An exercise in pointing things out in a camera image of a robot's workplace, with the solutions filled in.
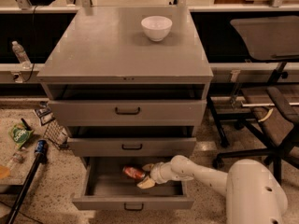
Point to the wire mesh basket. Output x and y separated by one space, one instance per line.
56 135

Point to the clear plastic water bottle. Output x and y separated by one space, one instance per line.
21 55

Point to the grey open bottom drawer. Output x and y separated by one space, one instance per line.
106 187

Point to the grey drawer cabinet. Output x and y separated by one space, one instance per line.
105 55

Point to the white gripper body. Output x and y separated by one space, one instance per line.
159 173

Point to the crushed plastic bottle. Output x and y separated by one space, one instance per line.
17 158

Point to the grey top drawer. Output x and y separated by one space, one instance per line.
129 113

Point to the grey middle drawer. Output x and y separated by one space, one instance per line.
131 147

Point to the black pole with blue grip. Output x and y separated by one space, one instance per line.
40 157

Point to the green snack bag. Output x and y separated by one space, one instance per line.
20 134

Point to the black office chair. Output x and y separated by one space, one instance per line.
273 105

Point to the white ceramic bowl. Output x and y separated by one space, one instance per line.
156 28

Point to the dark snack packet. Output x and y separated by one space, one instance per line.
44 113

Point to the orange soda can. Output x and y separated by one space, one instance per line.
134 173

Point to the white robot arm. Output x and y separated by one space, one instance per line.
253 195

